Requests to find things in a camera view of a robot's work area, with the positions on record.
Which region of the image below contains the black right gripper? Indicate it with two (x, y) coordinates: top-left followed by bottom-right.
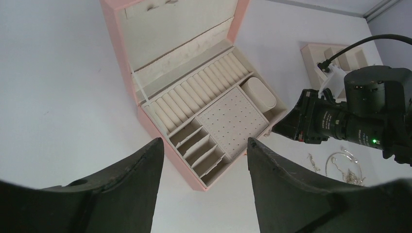
(272, 89), (384, 150)

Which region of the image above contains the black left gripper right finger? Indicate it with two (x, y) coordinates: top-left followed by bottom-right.
(247, 137), (412, 233)

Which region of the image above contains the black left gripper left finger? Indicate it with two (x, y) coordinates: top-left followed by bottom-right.
(0, 138), (164, 233)

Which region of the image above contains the small silver earring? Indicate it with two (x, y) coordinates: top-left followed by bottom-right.
(263, 130), (272, 137)

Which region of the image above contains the pink jewelry box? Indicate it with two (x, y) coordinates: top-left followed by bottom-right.
(101, 0), (287, 192)

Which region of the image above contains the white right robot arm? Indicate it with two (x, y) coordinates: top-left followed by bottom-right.
(272, 66), (412, 165)

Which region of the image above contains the beige oval watch pillow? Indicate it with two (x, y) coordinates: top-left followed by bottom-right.
(241, 77), (277, 113)

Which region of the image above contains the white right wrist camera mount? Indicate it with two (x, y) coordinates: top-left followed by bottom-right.
(315, 63), (346, 99)

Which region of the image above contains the silver chain piece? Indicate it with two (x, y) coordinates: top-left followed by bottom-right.
(307, 153), (321, 174)

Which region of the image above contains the silver hoop necklace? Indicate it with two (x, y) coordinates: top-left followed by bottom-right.
(325, 148), (366, 186)

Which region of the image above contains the black right camera cable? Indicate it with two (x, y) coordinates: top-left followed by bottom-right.
(317, 34), (412, 73)

